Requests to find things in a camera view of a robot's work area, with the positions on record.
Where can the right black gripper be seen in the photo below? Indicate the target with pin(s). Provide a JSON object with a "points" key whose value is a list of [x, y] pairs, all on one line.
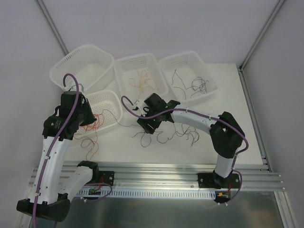
{"points": [[147, 125]]}

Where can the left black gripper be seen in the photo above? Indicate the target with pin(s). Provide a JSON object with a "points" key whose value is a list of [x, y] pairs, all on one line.
{"points": [[88, 116]]}

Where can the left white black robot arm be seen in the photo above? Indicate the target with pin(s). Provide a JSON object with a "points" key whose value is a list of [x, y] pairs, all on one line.
{"points": [[49, 199]]}

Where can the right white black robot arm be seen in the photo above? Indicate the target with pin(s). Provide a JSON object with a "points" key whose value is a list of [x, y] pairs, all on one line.
{"points": [[226, 134]]}

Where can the middle white perforated basket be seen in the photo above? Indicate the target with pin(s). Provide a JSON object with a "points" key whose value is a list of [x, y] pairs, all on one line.
{"points": [[139, 76]]}

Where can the front-left white perforated basket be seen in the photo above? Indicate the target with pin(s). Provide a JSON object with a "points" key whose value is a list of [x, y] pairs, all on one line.
{"points": [[107, 110]]}

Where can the right white perforated basket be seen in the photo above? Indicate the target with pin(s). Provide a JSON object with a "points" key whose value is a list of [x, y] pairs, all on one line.
{"points": [[189, 79]]}

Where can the deep white plastic tub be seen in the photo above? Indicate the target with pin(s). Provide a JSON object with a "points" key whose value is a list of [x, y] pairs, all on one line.
{"points": [[92, 67]]}

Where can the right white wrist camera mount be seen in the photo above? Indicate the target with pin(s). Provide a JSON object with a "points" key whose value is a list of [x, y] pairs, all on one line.
{"points": [[137, 105]]}

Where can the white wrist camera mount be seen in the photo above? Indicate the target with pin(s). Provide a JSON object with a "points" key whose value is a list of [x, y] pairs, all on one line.
{"points": [[76, 88], [137, 105]]}

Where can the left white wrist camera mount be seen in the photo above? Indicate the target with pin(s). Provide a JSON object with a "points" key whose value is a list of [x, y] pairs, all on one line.
{"points": [[76, 88]]}

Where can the left aluminium frame post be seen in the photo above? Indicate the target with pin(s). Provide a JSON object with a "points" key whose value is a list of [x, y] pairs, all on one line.
{"points": [[49, 20]]}

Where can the aluminium frame post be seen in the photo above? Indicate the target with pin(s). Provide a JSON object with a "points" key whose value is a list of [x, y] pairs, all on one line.
{"points": [[266, 26], [49, 20]]}

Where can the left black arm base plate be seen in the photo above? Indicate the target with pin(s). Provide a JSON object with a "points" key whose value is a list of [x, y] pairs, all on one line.
{"points": [[106, 177]]}

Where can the aluminium mounting rail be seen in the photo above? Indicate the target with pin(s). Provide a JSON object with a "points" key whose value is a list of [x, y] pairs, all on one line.
{"points": [[184, 176]]}

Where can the white slotted cable duct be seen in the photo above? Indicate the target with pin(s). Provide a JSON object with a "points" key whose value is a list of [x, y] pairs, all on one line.
{"points": [[148, 194]]}

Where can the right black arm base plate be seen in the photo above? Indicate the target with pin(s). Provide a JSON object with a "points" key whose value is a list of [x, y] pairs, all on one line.
{"points": [[212, 180]]}

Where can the right aluminium frame post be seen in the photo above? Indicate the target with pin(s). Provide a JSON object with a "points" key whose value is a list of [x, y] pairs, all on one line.
{"points": [[266, 26]]}

